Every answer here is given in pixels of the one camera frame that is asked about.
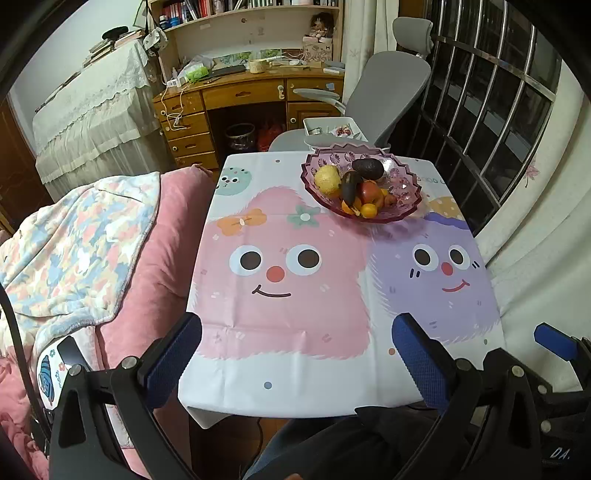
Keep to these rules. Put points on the dark avocado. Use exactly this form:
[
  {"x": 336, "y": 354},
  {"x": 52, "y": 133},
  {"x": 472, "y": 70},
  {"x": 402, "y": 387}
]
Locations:
[{"x": 368, "y": 168}]

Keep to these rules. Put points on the row of books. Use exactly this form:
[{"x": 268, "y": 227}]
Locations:
[{"x": 203, "y": 10}]

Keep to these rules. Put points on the pink bed with floral blanket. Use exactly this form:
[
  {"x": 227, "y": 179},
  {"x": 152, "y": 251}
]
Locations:
[{"x": 161, "y": 258}]

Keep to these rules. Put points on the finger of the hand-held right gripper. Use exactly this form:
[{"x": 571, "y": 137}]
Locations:
[{"x": 554, "y": 341}]

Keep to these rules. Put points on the white pad with blue drawing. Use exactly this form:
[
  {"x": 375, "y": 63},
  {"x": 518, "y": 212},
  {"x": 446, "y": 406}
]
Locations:
[{"x": 46, "y": 374}]

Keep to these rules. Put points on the white plastic tray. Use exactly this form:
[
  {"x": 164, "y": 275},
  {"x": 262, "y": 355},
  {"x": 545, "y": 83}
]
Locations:
[{"x": 330, "y": 127}]

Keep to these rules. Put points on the pink glass bowl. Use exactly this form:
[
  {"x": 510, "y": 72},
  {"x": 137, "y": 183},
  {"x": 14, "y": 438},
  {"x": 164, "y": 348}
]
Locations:
[{"x": 406, "y": 189}]

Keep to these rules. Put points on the grey office chair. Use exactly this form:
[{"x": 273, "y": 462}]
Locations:
[{"x": 388, "y": 87}]

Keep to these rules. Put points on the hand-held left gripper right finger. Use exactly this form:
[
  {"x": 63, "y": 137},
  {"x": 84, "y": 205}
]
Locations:
[{"x": 425, "y": 364}]

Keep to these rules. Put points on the pink box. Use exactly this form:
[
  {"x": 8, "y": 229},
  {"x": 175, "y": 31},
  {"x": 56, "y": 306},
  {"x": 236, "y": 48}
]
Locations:
[{"x": 318, "y": 48}]

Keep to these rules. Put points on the dark overripe banana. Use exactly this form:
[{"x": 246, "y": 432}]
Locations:
[{"x": 349, "y": 188}]

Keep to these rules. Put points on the lace covered cabinet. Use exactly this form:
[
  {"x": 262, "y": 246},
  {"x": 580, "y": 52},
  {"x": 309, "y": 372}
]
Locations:
[{"x": 92, "y": 106}]

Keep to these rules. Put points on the green plastic bag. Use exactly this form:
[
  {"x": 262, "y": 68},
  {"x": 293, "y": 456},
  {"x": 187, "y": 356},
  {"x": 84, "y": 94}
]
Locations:
[{"x": 196, "y": 71}]

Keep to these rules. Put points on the dark waste bin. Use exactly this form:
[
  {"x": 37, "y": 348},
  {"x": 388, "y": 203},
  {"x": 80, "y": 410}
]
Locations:
[{"x": 240, "y": 137}]

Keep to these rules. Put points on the metal window grille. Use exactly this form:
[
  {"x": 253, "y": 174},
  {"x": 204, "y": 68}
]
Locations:
[{"x": 485, "y": 92}]

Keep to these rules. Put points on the red bag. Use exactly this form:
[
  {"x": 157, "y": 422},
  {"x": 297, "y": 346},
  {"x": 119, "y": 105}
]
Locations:
[{"x": 271, "y": 136}]

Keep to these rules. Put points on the brown haired doll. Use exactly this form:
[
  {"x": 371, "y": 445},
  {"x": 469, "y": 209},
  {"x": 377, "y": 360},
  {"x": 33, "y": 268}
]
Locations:
[{"x": 318, "y": 25}]

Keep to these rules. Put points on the pastel floral blanket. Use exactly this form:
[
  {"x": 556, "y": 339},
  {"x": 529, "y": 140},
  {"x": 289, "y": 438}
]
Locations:
[{"x": 69, "y": 258}]

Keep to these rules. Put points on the black phone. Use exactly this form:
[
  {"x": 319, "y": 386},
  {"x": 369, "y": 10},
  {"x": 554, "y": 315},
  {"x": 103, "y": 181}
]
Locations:
[{"x": 70, "y": 351}]

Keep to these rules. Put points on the cartoon printed tablecloth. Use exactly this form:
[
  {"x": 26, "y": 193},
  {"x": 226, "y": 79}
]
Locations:
[{"x": 286, "y": 323}]

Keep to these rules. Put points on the stack of books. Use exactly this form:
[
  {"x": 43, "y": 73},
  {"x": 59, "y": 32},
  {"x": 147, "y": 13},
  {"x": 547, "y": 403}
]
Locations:
[{"x": 104, "y": 45}]

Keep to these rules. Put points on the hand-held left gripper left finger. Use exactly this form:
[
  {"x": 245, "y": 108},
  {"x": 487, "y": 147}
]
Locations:
[{"x": 178, "y": 353}]

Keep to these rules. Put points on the yellow pear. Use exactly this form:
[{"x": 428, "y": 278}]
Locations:
[{"x": 328, "y": 179}]

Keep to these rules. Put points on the white floral curtain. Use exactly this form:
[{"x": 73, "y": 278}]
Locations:
[{"x": 376, "y": 27}]

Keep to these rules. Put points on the wooden desk with drawers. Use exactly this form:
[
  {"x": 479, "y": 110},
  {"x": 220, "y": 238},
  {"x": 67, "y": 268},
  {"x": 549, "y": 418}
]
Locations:
[{"x": 231, "y": 97}]

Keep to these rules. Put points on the red apple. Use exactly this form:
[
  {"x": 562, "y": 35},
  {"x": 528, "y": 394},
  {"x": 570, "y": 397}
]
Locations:
[{"x": 369, "y": 190}]

